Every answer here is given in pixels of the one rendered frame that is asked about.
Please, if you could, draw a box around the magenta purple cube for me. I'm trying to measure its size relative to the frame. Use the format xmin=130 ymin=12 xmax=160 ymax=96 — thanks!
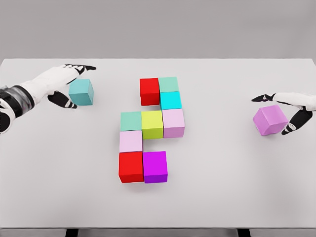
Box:
xmin=142 ymin=151 xmax=168 ymax=184

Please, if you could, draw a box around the teal cube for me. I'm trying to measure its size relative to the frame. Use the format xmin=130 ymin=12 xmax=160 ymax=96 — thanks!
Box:
xmin=68 ymin=79 xmax=95 ymax=107

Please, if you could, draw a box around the orchid purple cube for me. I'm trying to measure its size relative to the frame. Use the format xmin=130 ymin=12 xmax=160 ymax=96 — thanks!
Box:
xmin=252 ymin=105 xmax=289 ymax=136

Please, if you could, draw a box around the red cube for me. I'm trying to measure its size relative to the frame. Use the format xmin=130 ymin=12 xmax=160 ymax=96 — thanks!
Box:
xmin=139 ymin=78 xmax=160 ymax=106
xmin=118 ymin=151 xmax=145 ymax=184

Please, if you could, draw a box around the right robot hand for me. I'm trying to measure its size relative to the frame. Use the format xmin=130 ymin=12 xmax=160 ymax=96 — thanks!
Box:
xmin=251 ymin=92 xmax=316 ymax=136

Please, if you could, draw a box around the cyan cube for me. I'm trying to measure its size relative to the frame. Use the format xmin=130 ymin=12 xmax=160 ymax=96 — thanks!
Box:
xmin=159 ymin=91 xmax=183 ymax=111

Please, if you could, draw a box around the pale pink cube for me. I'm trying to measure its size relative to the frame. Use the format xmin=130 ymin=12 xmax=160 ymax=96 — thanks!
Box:
xmin=119 ymin=130 xmax=144 ymax=154
xmin=161 ymin=108 xmax=186 ymax=139

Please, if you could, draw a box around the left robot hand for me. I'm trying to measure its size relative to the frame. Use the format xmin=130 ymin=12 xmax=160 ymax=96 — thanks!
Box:
xmin=37 ymin=64 xmax=97 ymax=110

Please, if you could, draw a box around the mint green cube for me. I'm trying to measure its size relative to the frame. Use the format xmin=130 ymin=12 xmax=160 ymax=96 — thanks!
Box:
xmin=120 ymin=111 xmax=143 ymax=132
xmin=158 ymin=76 xmax=180 ymax=93

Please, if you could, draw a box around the yellow-green cube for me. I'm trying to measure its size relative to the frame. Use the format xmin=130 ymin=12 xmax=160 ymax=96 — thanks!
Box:
xmin=141 ymin=110 xmax=164 ymax=140

